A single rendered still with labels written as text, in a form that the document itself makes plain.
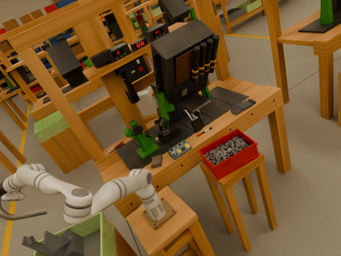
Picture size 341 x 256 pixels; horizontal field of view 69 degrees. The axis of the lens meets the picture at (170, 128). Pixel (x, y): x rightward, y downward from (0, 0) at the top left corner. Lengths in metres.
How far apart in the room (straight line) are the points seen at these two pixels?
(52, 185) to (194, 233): 0.83
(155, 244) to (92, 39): 1.38
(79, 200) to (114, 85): 1.24
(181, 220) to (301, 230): 1.14
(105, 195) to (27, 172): 0.32
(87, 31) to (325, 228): 2.24
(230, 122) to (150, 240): 0.97
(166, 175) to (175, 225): 0.42
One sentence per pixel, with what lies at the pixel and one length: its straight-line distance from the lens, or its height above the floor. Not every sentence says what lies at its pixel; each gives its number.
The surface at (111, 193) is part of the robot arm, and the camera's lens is 1.07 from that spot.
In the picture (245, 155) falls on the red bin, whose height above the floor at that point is 0.87.
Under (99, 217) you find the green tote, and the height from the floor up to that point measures 0.93.
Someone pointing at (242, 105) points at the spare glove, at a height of 0.93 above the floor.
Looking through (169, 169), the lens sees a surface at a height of 0.87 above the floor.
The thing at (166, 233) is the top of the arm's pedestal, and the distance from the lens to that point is 1.43.
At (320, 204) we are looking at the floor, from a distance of 2.45.
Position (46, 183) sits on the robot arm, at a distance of 1.08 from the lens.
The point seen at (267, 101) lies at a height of 0.87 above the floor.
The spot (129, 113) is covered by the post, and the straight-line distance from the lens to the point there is 2.10.
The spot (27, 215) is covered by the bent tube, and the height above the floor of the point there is 1.22.
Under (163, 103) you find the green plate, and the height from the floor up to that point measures 1.20.
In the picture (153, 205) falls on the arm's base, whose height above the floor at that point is 0.98.
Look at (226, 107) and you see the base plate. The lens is 2.05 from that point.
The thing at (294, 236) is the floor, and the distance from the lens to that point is 2.28.
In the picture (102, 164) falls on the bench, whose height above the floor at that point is 0.88.
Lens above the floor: 1.96
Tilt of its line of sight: 31 degrees down
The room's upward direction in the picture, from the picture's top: 24 degrees counter-clockwise
